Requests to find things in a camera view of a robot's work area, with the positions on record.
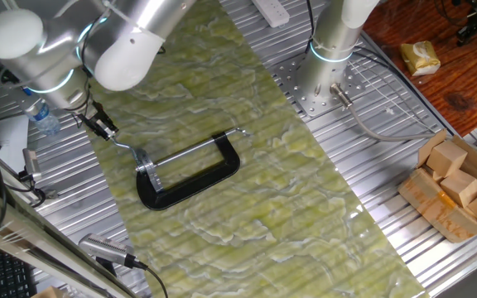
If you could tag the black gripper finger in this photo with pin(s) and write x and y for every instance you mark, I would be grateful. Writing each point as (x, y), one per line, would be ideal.
(99, 131)
(110, 124)

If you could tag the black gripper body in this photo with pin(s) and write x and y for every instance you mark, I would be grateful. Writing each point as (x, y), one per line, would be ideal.
(91, 116)

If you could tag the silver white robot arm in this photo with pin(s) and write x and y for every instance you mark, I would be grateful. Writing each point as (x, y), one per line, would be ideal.
(131, 58)

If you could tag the water bottle with blue label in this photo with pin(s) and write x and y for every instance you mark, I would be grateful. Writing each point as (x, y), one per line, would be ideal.
(46, 122)

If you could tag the white paper sheet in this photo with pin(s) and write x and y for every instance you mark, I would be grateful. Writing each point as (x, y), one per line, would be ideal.
(6, 140)

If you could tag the black C-clamp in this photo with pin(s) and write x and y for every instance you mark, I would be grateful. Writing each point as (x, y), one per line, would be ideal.
(230, 161)

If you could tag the green marble pattern mat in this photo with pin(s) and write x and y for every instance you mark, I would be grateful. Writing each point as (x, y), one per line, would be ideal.
(242, 227)

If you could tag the large light wooden block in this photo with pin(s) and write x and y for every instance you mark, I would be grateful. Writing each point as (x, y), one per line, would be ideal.
(50, 293)

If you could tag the white power strip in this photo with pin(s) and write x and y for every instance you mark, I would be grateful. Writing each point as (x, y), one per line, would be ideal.
(271, 12)

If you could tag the yellow wrapped packet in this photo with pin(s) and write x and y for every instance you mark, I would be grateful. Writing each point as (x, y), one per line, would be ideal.
(420, 58)

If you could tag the brown cardboard box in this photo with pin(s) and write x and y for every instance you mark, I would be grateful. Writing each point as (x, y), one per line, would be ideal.
(429, 207)

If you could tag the small light wooden block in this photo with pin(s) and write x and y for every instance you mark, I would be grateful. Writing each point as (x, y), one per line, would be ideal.
(436, 176)

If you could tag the brown wooden table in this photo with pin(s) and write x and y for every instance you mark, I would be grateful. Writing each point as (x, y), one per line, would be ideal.
(462, 83)

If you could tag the grey camera on black mount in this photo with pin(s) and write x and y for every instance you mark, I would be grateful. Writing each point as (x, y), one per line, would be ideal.
(30, 161)

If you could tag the silver ribbed camera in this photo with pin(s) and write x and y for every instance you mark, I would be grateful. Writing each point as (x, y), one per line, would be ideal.
(102, 247)

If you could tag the aluminium frame bar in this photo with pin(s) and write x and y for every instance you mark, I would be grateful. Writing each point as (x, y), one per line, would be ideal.
(35, 244)

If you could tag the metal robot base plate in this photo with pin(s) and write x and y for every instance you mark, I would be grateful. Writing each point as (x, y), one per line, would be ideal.
(288, 78)

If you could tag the black camera stand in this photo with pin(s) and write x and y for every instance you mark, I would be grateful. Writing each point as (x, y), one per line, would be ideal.
(470, 29)

